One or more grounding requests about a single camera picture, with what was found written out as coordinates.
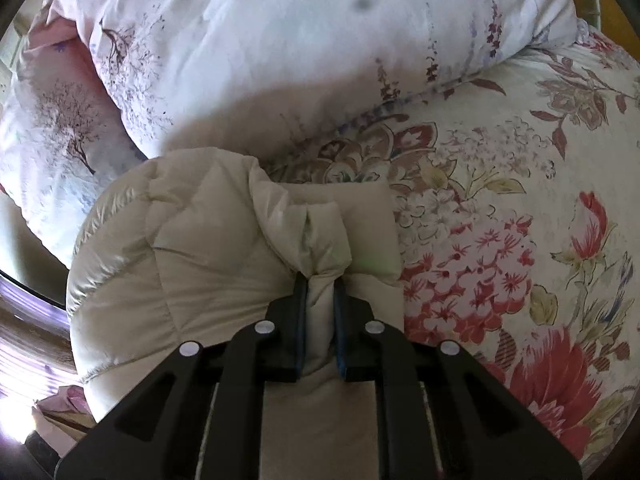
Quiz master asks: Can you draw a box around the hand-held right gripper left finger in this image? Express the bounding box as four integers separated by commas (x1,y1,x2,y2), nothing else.
55,275,307,480

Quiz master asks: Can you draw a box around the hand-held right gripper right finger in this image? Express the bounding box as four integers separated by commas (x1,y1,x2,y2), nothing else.
332,278,584,480

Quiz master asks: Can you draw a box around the beige down jacket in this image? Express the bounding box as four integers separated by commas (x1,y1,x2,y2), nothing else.
65,146,407,480

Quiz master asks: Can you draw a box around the floral quilt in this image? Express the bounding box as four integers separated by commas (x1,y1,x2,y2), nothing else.
260,20,640,478

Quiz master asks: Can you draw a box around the white lavender-print pillow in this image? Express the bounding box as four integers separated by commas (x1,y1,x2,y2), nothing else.
47,0,593,163

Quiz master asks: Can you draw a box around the pink tree-print pillow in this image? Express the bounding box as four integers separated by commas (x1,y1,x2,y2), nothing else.
0,14,153,273

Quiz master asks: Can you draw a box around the wooden cabinet with glass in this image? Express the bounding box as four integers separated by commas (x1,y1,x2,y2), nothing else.
560,0,633,48

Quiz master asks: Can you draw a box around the wooden bed frame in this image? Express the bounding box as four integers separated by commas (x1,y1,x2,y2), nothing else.
0,270,98,466

